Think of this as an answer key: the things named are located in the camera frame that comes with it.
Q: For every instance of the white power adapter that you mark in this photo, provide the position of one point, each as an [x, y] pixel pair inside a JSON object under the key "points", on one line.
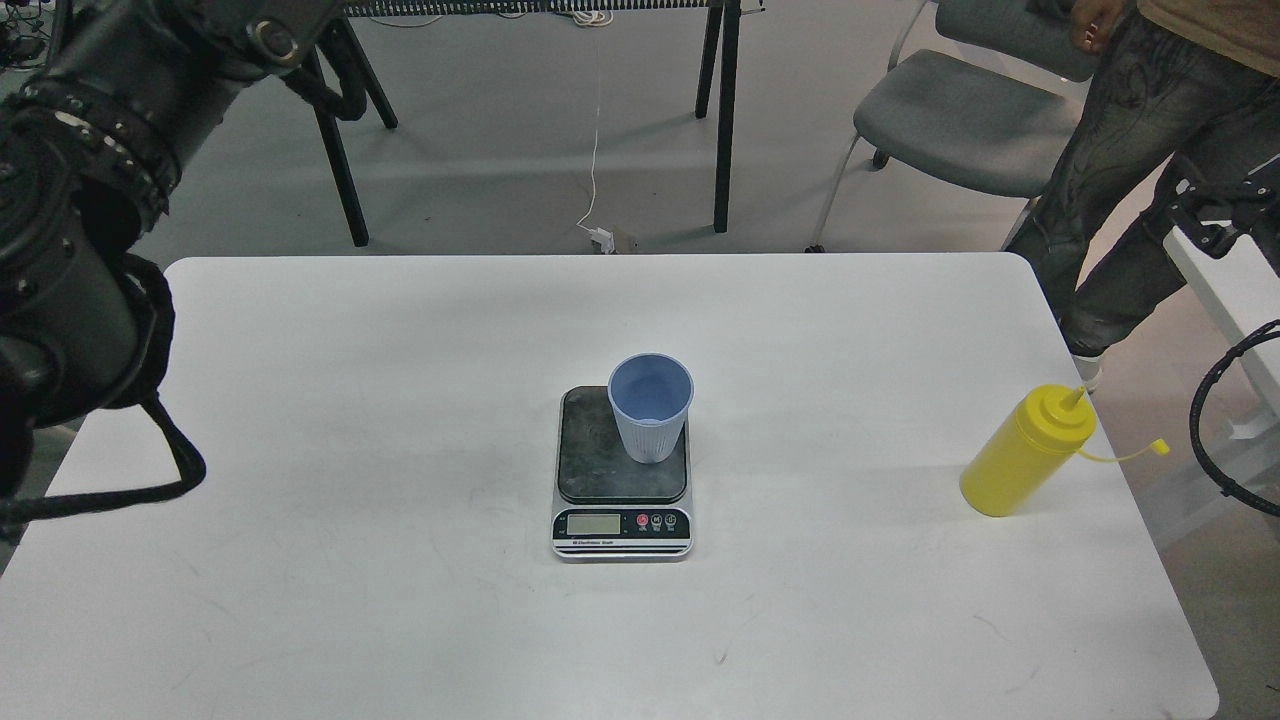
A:
{"points": [[603, 240]]}

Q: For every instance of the yellow squeeze bottle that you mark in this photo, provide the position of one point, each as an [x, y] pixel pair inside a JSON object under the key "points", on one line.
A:
{"points": [[1049, 426]]}

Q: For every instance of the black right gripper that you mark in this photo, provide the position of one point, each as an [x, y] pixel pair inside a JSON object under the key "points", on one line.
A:
{"points": [[1205, 212]]}

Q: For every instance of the grey office chair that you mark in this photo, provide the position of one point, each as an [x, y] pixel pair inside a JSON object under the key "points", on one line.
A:
{"points": [[972, 126]]}

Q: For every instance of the person in dark jeans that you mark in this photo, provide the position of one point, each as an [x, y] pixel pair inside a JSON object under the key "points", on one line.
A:
{"points": [[1185, 91]]}

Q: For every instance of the digital kitchen scale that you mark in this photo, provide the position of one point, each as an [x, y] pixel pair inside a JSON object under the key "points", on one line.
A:
{"points": [[607, 507]]}

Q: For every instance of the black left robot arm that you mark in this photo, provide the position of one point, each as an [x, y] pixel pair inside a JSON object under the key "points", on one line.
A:
{"points": [[93, 148]]}

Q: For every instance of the blue ribbed plastic cup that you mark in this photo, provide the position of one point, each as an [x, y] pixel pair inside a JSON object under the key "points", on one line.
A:
{"points": [[650, 397]]}

